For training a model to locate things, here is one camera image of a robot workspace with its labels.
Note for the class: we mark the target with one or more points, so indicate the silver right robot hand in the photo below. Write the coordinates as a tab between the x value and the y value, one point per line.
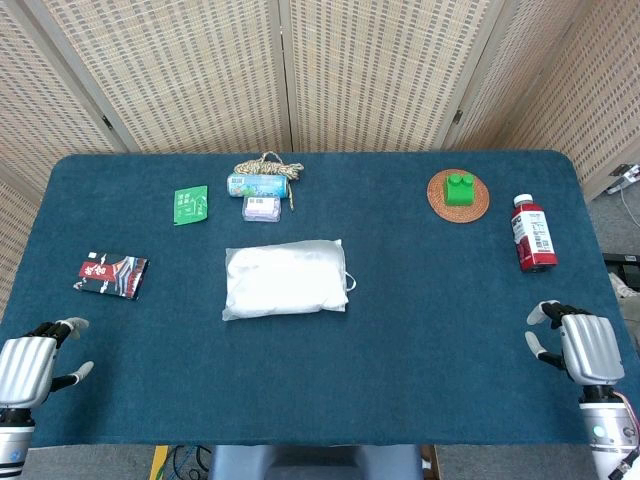
592	347

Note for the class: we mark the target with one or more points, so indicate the small purple box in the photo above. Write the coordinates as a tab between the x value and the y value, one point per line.
261	209

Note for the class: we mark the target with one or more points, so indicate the red and black card box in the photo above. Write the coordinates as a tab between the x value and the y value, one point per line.
112	276

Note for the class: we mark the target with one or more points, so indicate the red drink bottle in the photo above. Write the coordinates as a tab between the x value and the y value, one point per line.
534	235

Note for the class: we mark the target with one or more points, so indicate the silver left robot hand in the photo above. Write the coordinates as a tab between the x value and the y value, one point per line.
27	367

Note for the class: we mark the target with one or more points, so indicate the green toy building block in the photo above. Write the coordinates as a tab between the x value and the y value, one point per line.
460	192

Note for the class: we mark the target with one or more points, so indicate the black equipment frame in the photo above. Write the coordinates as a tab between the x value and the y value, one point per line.
622	270

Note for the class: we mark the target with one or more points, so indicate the white power strip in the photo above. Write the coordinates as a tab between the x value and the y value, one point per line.
625	176

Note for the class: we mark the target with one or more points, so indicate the woven folding screen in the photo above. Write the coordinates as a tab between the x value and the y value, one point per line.
200	75

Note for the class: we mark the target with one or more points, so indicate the round woven coaster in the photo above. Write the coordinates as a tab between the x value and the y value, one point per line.
459	212

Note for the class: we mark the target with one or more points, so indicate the transparent plastic bag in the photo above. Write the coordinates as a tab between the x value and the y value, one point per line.
285	280

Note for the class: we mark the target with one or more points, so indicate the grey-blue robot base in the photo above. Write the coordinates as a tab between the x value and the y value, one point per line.
315	462

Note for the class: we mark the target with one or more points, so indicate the green paper sachet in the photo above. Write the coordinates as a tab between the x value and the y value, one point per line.
190	206

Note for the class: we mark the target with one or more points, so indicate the teal tissue pack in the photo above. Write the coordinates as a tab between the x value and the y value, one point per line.
256	186

